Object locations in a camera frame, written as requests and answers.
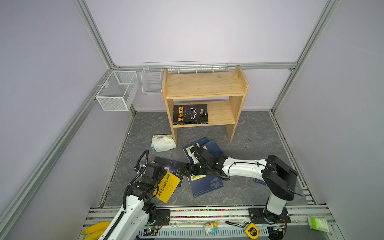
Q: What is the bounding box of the yellow cartoon cover book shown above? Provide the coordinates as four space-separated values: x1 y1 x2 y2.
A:
153 172 181 203

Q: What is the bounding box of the green white small box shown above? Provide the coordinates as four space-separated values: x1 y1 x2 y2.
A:
308 217 330 233

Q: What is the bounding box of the blue folder front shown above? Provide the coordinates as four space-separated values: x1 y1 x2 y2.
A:
188 175 224 198

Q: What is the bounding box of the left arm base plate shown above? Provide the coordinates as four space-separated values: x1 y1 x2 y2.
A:
146 209 171 226

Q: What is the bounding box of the black book gold title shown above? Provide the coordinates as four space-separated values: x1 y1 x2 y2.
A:
173 104 209 125

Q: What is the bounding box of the blue folder right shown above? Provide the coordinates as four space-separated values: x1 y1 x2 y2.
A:
254 179 267 186

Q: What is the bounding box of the wooden two-tier shelf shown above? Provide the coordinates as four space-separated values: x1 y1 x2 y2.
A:
162 66 250 144

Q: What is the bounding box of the blue folder rear left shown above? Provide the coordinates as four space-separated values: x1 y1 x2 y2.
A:
183 137 209 164

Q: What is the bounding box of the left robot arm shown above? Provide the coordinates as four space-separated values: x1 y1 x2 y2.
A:
99 149 166 240

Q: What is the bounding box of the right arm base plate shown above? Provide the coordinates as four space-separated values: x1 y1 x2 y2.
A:
248 207 291 225

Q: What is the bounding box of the blue folder centre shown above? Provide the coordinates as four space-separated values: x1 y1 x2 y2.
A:
203 140 224 158

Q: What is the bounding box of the dark wolf cover book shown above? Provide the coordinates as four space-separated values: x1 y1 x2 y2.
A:
154 157 190 188

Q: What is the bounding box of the white wire rack basket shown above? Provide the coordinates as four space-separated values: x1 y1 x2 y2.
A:
141 61 231 95

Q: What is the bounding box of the yellow banana toy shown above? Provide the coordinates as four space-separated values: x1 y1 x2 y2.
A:
82 222 111 240

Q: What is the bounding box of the small colourful toy figure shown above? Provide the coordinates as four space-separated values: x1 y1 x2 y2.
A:
204 221 219 235

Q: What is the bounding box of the white tissue pack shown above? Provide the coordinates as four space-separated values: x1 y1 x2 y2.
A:
151 135 177 152

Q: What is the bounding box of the white mesh box basket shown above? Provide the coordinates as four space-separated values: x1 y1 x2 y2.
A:
96 71 140 112

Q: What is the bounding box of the aluminium rail with cable duct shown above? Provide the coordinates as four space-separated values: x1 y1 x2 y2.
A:
77 203 346 240

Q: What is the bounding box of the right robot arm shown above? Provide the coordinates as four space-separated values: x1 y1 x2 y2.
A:
187 144 299 225

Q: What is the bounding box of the yellow tape measure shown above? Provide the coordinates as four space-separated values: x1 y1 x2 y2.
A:
245 223 260 240

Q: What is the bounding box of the blue folder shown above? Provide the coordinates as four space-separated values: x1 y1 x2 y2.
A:
254 179 267 186
183 137 209 164
203 140 224 158
188 175 224 198

